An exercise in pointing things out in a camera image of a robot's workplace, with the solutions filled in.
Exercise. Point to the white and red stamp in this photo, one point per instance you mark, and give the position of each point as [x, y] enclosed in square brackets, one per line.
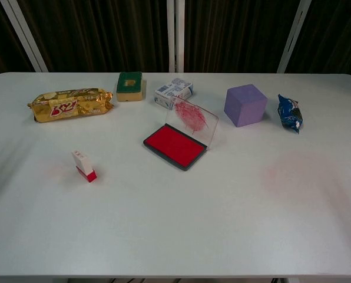
[83, 166]

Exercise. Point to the dark pleated curtain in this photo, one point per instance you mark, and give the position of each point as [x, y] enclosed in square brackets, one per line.
[105, 32]

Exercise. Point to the purple foam cube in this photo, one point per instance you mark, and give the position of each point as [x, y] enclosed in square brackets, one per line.
[246, 104]

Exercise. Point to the gold biscuit package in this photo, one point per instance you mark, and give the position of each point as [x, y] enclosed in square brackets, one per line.
[66, 106]

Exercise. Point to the blue snack packet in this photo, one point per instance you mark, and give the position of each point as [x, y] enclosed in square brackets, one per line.
[290, 115]

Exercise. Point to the white metal frame post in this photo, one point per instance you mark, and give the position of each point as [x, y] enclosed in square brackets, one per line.
[293, 38]
[25, 35]
[175, 35]

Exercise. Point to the white blue small carton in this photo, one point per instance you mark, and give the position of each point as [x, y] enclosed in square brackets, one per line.
[169, 90]

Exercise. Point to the green yellow sponge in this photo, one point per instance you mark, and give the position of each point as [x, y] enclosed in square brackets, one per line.
[130, 90]

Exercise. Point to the red ink pad clear lid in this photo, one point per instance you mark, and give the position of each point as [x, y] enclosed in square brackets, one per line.
[172, 145]

